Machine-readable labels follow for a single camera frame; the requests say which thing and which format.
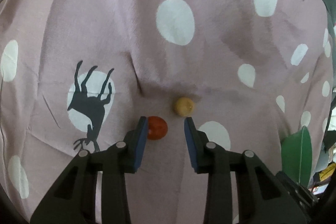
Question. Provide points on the green plastic bowl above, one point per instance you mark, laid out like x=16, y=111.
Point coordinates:
x=298, y=153

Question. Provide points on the pink polka-dot blanket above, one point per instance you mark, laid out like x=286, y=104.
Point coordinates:
x=168, y=29

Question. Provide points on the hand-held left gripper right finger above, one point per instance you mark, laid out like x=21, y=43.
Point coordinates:
x=190, y=145

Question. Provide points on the red tomato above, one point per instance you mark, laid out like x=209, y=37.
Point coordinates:
x=158, y=128

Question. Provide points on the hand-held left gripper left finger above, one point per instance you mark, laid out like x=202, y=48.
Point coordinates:
x=140, y=142

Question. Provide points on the pile of colourful cloths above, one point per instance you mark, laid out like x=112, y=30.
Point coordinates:
x=326, y=172

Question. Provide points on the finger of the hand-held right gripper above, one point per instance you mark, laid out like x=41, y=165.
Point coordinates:
x=299, y=191

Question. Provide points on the tan longan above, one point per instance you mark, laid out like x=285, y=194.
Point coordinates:
x=183, y=106

